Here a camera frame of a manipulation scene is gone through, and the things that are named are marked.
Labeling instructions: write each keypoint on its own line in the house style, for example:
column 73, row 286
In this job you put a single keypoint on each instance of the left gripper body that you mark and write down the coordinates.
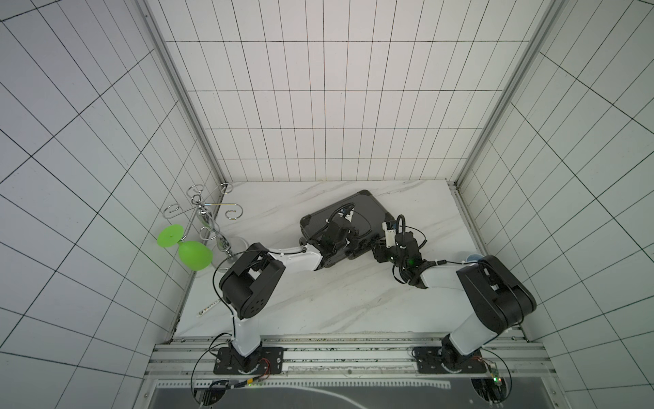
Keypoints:
column 350, row 244

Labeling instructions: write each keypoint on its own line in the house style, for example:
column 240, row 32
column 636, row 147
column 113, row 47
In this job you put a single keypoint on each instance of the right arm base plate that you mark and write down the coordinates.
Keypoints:
column 447, row 361

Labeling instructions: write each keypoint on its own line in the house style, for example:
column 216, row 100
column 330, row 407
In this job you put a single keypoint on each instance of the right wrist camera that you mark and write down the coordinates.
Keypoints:
column 390, row 230

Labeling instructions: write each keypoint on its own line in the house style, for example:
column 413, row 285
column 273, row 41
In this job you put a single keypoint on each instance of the light blue mug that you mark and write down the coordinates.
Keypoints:
column 473, row 258

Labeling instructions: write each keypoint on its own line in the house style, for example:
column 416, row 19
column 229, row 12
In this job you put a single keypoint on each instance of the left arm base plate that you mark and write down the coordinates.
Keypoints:
column 263, row 361

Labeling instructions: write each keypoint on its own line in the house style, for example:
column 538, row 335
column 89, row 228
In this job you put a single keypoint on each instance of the black poker set case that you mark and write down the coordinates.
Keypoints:
column 368, row 219

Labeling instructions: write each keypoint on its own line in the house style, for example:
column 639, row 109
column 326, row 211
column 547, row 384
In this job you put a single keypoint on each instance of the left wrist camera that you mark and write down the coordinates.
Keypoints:
column 347, row 213

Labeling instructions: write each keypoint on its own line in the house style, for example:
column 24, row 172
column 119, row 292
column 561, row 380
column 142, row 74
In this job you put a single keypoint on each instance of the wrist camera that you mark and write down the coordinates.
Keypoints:
column 390, row 230
column 347, row 213

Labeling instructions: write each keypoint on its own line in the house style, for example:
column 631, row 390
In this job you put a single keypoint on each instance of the chrome glass holder stand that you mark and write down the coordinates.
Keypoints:
column 203, row 226

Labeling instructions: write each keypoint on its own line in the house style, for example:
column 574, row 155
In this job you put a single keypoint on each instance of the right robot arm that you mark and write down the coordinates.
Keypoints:
column 498, row 298

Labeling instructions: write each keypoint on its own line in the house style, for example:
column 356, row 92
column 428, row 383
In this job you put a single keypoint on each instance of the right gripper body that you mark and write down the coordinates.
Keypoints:
column 386, row 250

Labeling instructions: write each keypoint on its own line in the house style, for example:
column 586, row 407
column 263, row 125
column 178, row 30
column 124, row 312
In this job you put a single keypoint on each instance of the green plastic wine glass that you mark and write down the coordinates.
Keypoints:
column 194, row 255

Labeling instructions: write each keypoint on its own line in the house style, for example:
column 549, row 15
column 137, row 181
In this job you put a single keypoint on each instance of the aluminium mounting rail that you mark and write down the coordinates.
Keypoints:
column 340, row 361

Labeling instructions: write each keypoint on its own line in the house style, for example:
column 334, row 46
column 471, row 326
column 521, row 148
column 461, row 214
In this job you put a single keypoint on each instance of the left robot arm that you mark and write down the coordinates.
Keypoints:
column 249, row 284

